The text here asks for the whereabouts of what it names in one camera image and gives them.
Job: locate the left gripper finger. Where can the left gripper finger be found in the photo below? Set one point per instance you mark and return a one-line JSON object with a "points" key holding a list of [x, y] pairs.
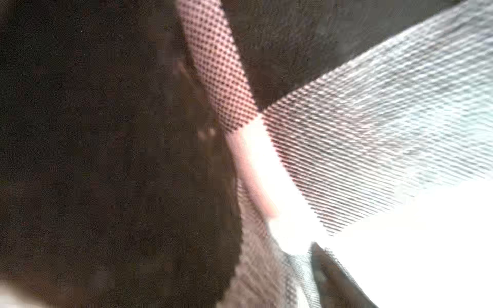
{"points": [[335, 286]]}

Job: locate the black white checkered scarf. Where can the black white checkered scarf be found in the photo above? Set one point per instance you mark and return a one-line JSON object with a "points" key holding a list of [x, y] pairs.
{"points": [[189, 153]]}

